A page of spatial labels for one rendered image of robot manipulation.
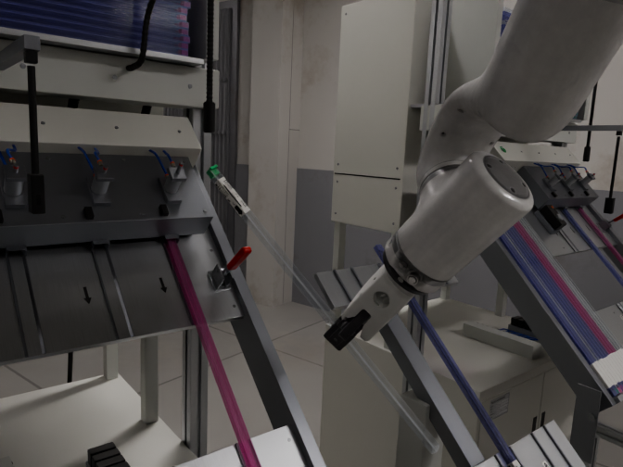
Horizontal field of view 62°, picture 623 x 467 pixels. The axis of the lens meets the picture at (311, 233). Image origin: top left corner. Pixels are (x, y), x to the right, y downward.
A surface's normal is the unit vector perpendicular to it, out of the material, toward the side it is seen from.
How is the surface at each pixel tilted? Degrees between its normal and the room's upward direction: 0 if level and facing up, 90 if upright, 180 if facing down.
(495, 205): 114
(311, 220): 90
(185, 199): 44
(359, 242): 90
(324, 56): 90
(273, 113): 90
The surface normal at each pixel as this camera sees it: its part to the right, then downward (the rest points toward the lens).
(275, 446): 0.47, -0.61
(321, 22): -0.61, 0.10
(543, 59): -0.52, 0.52
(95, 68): 0.62, 0.15
